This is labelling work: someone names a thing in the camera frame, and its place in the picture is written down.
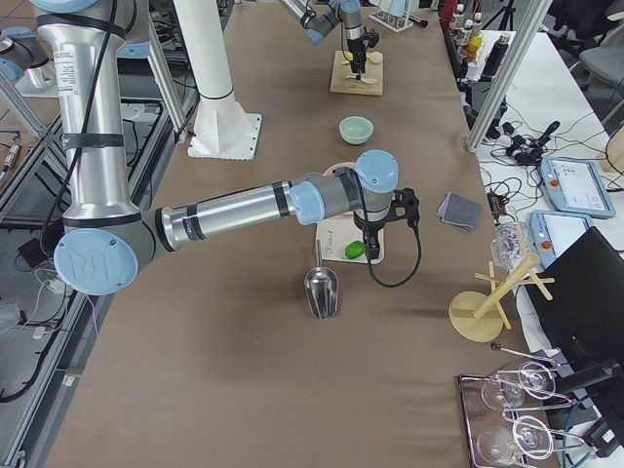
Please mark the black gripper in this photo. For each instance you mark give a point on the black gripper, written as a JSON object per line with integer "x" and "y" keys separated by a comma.
{"x": 366, "y": 226}
{"x": 355, "y": 46}

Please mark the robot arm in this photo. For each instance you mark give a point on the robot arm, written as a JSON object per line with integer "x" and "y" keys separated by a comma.
{"x": 347, "y": 14}
{"x": 107, "y": 237}

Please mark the mint green bowl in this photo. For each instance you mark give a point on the mint green bowl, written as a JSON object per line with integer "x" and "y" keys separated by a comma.
{"x": 355, "y": 130}

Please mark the pink bowl of ice cubes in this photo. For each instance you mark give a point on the pink bowl of ice cubes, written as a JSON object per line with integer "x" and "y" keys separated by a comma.
{"x": 336, "y": 169}

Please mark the steel ice scoop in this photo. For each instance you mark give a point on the steel ice scoop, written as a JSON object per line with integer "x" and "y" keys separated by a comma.
{"x": 321, "y": 286}

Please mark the bamboo cutting board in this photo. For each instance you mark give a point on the bamboo cutting board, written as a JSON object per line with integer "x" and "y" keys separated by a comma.
{"x": 342, "y": 86}

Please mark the grey folded cloth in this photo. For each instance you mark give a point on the grey folded cloth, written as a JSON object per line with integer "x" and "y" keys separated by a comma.
{"x": 460, "y": 211}

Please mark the green lime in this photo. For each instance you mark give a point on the green lime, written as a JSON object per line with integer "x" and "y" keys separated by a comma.
{"x": 355, "y": 249}

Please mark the cream serving tray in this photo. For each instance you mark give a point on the cream serving tray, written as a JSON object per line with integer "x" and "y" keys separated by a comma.
{"x": 336, "y": 234}

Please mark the wooden cup tree stand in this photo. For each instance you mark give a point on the wooden cup tree stand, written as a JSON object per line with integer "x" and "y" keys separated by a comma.
{"x": 480, "y": 317}

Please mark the blue teach pendant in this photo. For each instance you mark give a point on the blue teach pendant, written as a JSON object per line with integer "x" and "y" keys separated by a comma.
{"x": 554, "y": 232}
{"x": 575, "y": 186}

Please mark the black laptop monitor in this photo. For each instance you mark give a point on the black laptop monitor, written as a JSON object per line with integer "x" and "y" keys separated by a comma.
{"x": 584, "y": 319}

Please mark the wine glass on rack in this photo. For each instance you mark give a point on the wine glass on rack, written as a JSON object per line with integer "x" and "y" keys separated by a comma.
{"x": 508, "y": 389}

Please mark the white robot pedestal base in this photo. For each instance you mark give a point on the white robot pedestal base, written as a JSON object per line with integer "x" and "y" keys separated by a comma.
{"x": 222, "y": 128}

